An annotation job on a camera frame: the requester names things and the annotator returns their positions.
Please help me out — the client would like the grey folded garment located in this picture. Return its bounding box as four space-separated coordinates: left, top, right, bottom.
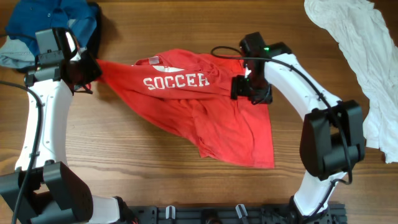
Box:
1 36 35 68

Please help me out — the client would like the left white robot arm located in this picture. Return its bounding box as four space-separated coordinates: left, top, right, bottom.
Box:
1 28 124 223

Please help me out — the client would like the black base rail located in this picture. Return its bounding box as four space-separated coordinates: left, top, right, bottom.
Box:
130 203 348 224

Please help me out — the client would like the white crumpled cloth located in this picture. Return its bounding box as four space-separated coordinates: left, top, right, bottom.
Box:
304 0 397 163

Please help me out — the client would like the red soccer t-shirt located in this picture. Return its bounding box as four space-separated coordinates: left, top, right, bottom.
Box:
98 49 274 169

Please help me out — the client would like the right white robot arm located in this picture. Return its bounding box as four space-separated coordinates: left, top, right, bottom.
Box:
231 32 365 223

